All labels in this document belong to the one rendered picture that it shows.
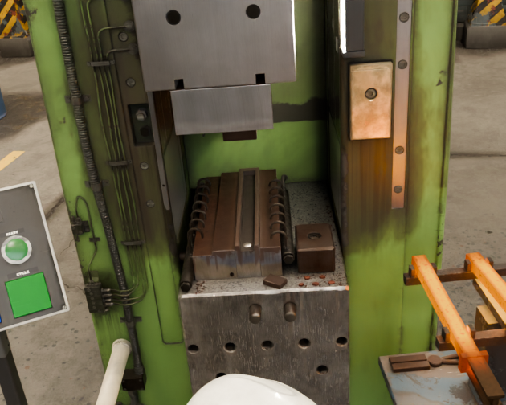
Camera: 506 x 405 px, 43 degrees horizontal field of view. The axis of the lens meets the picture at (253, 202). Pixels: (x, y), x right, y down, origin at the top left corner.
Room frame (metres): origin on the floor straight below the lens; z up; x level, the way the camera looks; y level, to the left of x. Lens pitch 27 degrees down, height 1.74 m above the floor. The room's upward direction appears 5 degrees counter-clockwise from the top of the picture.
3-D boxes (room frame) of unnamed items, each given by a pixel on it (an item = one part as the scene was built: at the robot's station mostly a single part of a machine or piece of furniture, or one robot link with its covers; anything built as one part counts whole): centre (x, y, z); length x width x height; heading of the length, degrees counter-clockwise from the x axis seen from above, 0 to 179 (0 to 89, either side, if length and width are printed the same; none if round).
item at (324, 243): (1.29, -0.13, 0.95); 0.12 x 0.08 x 0.06; 177
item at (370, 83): (1.35, -0.27, 1.27); 0.09 x 0.02 x 0.17; 87
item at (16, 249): (1.14, 0.49, 1.09); 0.05 x 0.03 x 0.04; 87
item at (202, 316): (1.45, -0.02, 0.69); 0.56 x 0.38 x 0.45; 177
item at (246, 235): (1.44, 0.01, 0.99); 0.42 x 0.05 x 0.01; 177
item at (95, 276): (1.37, 0.41, 0.80); 0.06 x 0.03 x 0.14; 87
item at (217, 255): (1.44, 0.04, 0.96); 0.42 x 0.20 x 0.09; 177
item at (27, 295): (1.10, 0.47, 1.01); 0.07 x 0.05 x 0.07; 112
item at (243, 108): (1.44, 0.04, 1.32); 0.42 x 0.20 x 0.10; 177
